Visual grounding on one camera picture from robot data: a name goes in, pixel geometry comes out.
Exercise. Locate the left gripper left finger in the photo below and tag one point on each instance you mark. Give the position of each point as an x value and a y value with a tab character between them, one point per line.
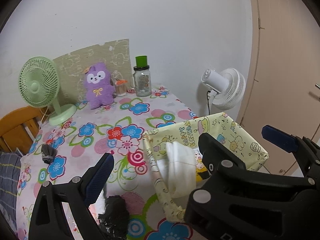
96	177

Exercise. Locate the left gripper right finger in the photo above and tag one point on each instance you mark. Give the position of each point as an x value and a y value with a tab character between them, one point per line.
279	138

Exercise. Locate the white towel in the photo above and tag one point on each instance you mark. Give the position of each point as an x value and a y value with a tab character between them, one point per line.
178	169

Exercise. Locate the yellow cartoon tissue pack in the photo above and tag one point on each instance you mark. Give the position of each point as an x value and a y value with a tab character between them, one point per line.
201	171

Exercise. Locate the yellow cartoon storage box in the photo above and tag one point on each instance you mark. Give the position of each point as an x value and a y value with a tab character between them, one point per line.
221	127

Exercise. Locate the floral tablecloth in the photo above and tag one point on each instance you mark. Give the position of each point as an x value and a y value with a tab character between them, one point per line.
89	133

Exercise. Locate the black cloth bundle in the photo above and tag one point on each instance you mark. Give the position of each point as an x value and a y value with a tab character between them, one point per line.
115	221

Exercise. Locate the beige door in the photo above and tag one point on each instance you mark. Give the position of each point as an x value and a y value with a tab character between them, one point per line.
282	84

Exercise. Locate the grey rolled sock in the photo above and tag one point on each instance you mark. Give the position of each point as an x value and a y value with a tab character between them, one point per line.
48	153

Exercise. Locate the white standing fan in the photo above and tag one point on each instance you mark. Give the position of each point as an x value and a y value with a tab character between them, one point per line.
226	88

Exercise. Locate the grey plaid pillow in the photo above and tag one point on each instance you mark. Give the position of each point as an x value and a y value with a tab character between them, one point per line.
10	172

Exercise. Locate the purple plush toy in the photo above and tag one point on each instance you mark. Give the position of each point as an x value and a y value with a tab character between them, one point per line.
99	91

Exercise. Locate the wooden chair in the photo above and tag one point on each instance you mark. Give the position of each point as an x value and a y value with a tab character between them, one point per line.
19	129

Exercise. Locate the toothpick jar orange lid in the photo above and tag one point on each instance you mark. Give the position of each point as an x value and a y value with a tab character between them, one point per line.
121	87

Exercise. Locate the glass mason jar mug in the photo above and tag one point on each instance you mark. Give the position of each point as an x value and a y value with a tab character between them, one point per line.
142	80

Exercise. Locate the green desk fan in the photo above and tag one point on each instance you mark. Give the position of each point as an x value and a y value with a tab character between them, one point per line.
39	85

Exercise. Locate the green cup on jar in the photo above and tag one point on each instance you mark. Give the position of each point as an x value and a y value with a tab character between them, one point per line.
141	61

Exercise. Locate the green cartoon wall board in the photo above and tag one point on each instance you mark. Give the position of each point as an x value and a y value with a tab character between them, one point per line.
71	67

